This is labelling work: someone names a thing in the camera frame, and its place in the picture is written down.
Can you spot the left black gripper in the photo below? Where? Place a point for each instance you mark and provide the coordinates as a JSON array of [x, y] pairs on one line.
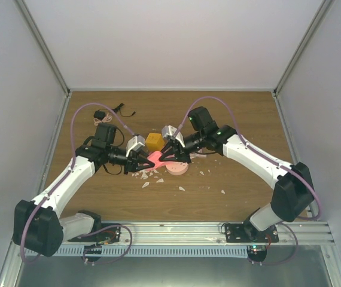
[[133, 161]]

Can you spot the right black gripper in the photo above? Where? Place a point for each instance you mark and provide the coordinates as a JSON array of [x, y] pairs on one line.
[[181, 153]]

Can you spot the round pink power strip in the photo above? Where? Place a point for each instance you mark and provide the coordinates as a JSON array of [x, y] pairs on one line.
[[178, 168]]

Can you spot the pink triangular power socket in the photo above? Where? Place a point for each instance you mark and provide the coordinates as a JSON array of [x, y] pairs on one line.
[[154, 158]]

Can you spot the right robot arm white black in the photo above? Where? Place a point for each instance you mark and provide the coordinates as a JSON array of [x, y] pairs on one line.
[[291, 183]]

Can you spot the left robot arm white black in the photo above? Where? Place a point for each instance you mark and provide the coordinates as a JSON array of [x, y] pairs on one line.
[[48, 206]]

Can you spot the yellow cube socket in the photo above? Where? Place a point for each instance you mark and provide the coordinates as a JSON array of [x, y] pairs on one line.
[[154, 142]]

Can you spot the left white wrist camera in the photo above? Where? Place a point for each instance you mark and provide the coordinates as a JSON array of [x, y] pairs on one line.
[[135, 144]]

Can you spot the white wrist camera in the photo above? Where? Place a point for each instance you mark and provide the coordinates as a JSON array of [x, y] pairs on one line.
[[135, 144], [170, 131]]

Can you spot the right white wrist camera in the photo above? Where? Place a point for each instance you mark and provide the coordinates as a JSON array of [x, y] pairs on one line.
[[170, 131]]

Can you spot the aluminium front rail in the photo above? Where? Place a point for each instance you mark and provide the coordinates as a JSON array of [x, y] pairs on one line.
[[170, 231]]

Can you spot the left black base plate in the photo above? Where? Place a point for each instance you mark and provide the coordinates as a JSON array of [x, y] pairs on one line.
[[110, 233]]

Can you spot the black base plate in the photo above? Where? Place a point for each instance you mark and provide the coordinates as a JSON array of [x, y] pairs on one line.
[[236, 233], [110, 233]]

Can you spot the slotted grey cable duct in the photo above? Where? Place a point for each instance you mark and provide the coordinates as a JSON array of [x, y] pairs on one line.
[[172, 251]]

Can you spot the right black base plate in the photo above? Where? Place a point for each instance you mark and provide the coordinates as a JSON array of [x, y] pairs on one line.
[[236, 233]]

